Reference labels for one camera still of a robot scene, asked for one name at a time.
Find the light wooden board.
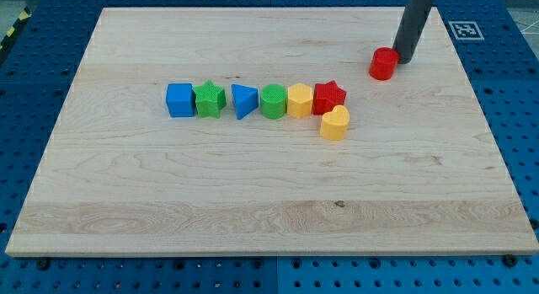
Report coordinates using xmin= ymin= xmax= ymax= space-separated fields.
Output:
xmin=6 ymin=7 xmax=538 ymax=257

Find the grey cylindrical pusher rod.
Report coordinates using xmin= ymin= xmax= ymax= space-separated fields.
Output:
xmin=392 ymin=0 xmax=434 ymax=64

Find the white fiducial marker tag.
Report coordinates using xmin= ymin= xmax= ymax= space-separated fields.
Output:
xmin=449 ymin=21 xmax=484 ymax=40

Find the blue cube block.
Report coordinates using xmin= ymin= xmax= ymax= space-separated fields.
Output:
xmin=165 ymin=83 xmax=195 ymax=118

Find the red star block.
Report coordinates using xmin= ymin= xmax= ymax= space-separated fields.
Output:
xmin=312 ymin=80 xmax=347 ymax=115

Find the red cylinder block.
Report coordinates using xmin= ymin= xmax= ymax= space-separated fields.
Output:
xmin=369 ymin=47 xmax=400 ymax=81

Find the green star block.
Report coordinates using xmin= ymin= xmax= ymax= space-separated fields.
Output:
xmin=193 ymin=80 xmax=227 ymax=119

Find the yellow hexagon block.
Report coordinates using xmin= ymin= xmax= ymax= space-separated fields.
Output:
xmin=287 ymin=83 xmax=313 ymax=119

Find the yellow heart block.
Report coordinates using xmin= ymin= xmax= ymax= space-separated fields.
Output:
xmin=320 ymin=105 xmax=350 ymax=141

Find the yellow black hazard tape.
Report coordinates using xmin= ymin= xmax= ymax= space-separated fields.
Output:
xmin=1 ymin=7 xmax=32 ymax=53

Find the blue triangle block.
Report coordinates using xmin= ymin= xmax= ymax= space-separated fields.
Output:
xmin=231 ymin=84 xmax=259 ymax=120

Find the green cylinder block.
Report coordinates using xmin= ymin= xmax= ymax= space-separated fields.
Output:
xmin=260 ymin=83 xmax=287 ymax=120

